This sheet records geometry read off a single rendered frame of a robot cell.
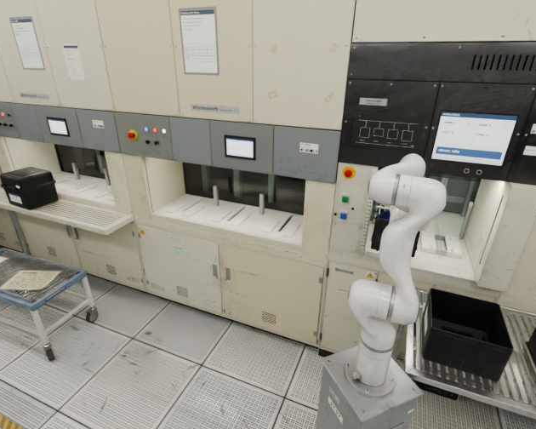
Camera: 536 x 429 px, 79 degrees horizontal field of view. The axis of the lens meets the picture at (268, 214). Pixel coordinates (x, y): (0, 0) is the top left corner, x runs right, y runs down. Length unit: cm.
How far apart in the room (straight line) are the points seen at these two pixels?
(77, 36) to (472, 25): 216
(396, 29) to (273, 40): 56
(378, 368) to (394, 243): 50
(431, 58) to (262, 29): 79
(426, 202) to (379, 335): 50
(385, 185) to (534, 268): 111
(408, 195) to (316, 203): 88
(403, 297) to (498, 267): 84
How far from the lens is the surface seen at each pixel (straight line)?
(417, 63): 167
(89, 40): 252
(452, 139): 170
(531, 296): 208
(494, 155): 175
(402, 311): 117
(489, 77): 169
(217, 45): 194
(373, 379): 140
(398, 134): 169
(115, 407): 242
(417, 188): 105
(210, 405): 228
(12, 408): 269
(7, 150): 362
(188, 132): 209
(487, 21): 169
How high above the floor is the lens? 187
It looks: 25 degrees down
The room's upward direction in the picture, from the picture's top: 1 degrees clockwise
